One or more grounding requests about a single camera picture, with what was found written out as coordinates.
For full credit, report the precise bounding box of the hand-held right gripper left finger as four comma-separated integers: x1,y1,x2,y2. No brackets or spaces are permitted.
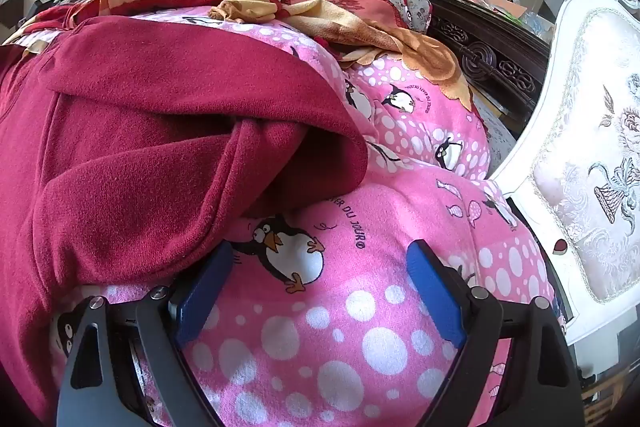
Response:
56,241,236,427

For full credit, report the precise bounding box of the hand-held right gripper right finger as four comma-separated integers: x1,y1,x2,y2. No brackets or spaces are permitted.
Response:
406,239,586,427

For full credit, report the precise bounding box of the dark red sweater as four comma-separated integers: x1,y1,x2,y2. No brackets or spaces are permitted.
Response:
0,16,371,427

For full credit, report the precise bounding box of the pink penguin print blanket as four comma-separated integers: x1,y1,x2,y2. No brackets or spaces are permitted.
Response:
0,4,571,427

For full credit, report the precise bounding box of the white ornate upholstered chair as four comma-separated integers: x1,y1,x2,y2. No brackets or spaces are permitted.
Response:
487,0,640,348

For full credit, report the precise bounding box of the colourful clutter pile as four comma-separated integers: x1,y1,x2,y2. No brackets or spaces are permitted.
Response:
470,0,556,40

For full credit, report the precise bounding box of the floral patterned cloth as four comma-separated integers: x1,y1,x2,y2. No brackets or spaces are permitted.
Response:
95,0,473,102

